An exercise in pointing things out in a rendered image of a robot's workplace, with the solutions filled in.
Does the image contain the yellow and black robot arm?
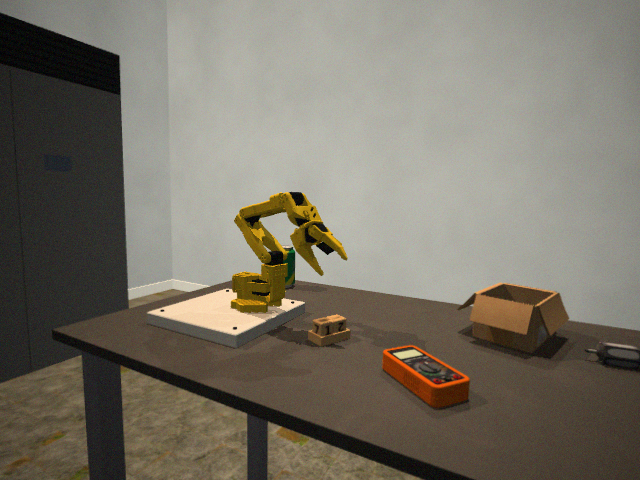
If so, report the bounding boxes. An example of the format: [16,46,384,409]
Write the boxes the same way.
[231,192,322,313]

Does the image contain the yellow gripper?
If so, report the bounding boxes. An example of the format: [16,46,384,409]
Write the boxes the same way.
[290,220,348,276]

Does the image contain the green drink can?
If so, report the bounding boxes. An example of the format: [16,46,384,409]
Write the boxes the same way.
[281,245,295,288]

